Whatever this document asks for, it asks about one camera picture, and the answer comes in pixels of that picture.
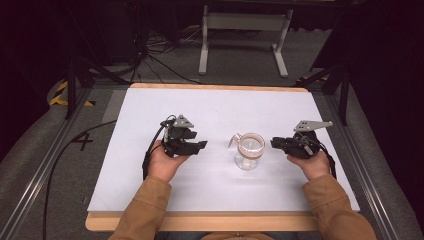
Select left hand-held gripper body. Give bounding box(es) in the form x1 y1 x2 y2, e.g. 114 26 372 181
161 114 201 158

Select white metal stand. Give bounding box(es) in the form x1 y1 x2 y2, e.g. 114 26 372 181
198 4 295 79

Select person's right hand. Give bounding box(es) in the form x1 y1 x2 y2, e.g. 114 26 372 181
287 149 332 182

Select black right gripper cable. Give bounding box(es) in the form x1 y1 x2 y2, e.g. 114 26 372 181
299 132 338 180

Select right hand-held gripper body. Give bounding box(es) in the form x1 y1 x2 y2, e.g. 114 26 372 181
283 120 334 160

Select person's left hand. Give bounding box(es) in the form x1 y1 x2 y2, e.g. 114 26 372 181
147 139 191 183

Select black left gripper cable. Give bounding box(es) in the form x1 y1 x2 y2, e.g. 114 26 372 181
141 114 177 182

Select black floor cable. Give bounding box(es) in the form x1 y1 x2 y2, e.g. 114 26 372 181
42 119 118 240

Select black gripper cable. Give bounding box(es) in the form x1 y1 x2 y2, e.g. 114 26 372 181
141 114 177 182
299 132 338 180

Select clear glass jar with lid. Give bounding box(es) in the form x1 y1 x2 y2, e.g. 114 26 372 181
227 132 267 172

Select aluminium floor rail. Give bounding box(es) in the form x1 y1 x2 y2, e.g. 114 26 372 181
324 93 424 240
0 87 93 240

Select black tripod stand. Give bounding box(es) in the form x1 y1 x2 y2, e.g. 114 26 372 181
292 61 352 127
64 49 132 121

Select yellow black floor tape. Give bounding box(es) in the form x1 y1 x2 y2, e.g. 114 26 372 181
48 80 97 108

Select bundle of floor cables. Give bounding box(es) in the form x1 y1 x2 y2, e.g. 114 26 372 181
129 23 205 86

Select white table mat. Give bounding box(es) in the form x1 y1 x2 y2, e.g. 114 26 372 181
87 87 361 213

